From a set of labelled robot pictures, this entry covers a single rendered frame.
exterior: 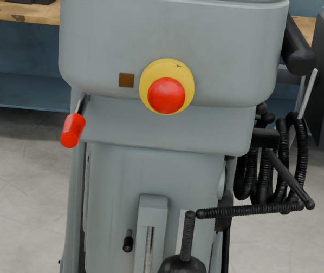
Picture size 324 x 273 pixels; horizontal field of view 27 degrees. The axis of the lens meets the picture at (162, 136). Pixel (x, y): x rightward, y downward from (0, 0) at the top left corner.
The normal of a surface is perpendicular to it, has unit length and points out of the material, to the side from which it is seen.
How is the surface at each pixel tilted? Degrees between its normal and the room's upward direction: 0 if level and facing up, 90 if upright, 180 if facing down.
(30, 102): 0
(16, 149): 0
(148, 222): 90
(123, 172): 90
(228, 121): 90
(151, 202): 0
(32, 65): 90
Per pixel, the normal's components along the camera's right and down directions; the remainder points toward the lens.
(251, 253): 0.09, -0.91
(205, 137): -0.02, 0.40
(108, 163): -0.49, 0.31
